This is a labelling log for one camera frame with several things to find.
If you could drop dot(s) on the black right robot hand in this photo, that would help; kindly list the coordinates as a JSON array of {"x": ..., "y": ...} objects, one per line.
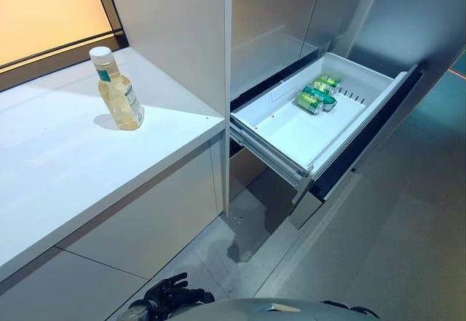
[{"x": 346, "y": 309}]

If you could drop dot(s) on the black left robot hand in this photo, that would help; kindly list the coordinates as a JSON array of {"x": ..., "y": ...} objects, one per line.
[{"x": 171, "y": 295}]

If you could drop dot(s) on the yellow drink bottle white cap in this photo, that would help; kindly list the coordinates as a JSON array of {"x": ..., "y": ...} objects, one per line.
[{"x": 118, "y": 99}]

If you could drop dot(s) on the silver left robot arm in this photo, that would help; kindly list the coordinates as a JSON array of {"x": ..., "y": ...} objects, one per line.
[{"x": 138, "y": 312}]

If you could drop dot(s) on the white fridge drawer steel front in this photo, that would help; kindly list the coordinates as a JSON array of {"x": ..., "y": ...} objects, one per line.
[{"x": 291, "y": 131}]

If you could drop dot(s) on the stainless steel fridge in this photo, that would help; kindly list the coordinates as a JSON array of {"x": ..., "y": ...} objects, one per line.
[{"x": 276, "y": 8}]

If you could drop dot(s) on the silver robot torso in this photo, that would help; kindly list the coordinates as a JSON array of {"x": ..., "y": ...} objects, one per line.
[{"x": 247, "y": 310}]

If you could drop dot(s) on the white counter cabinet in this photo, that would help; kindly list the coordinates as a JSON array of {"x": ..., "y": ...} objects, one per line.
[{"x": 73, "y": 175}]

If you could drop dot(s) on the light green drink can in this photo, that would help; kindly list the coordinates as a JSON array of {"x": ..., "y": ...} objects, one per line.
[
  {"x": 327, "y": 81},
  {"x": 307, "y": 102}
]

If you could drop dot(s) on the dark green drink can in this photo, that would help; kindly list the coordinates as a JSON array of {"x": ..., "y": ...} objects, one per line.
[{"x": 324, "y": 97}]

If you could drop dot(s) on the tall white cabinet panel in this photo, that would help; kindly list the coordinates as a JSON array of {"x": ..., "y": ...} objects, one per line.
[{"x": 174, "y": 26}]

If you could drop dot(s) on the orange window with dark frame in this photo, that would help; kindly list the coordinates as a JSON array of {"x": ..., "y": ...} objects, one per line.
[{"x": 47, "y": 8}]

